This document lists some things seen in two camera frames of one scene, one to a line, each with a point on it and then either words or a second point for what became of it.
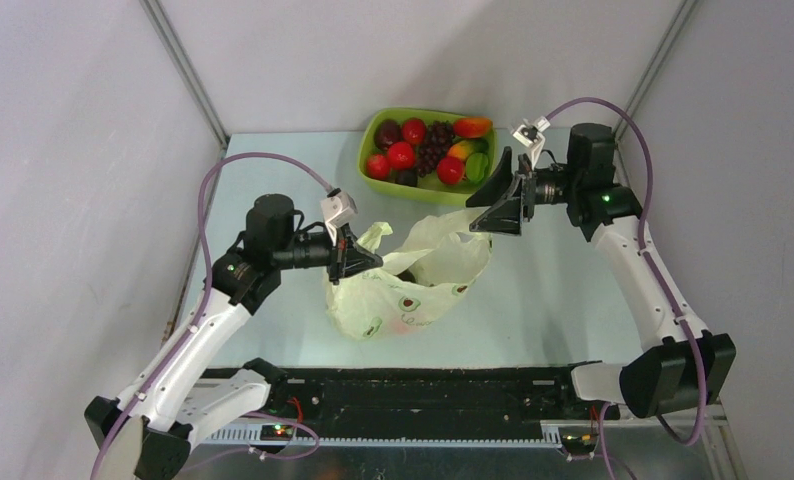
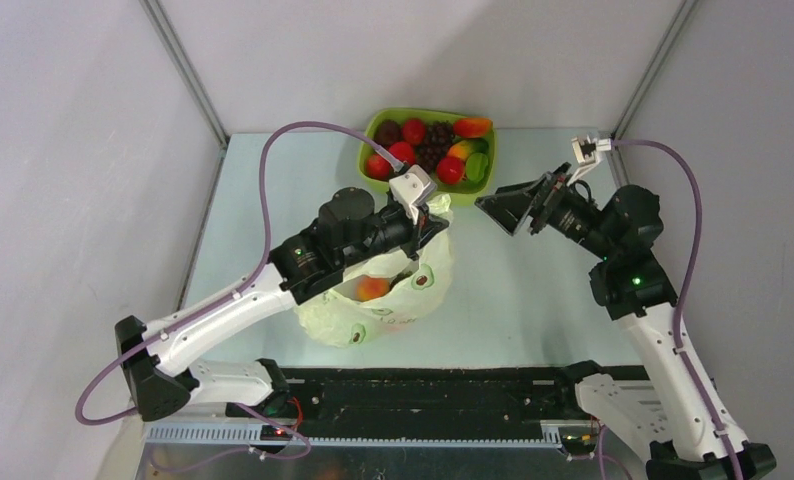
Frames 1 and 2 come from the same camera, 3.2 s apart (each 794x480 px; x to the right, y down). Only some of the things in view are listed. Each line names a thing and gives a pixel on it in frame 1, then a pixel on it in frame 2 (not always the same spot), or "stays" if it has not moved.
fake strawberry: [378, 166] stays
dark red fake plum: [386, 133] stays
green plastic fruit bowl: [439, 156] stays
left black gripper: [349, 257] → [418, 235]
